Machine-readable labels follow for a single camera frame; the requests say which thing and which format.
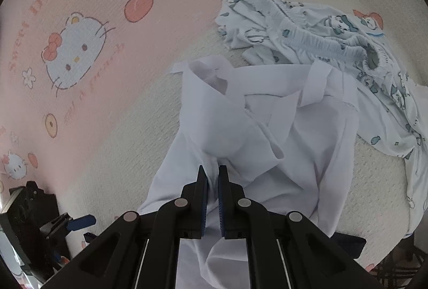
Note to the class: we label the pink cartoon printed blanket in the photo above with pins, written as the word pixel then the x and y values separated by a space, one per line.
pixel 110 91

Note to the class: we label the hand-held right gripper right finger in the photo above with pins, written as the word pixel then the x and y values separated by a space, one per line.
pixel 222 208

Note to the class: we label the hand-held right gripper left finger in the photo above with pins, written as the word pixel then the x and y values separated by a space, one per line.
pixel 204 205

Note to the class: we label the white shirt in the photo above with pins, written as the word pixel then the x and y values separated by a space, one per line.
pixel 267 115

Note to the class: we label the white printed pajama pants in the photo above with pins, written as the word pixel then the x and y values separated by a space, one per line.
pixel 301 18

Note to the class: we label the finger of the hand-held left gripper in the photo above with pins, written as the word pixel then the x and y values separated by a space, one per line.
pixel 82 221
pixel 88 237

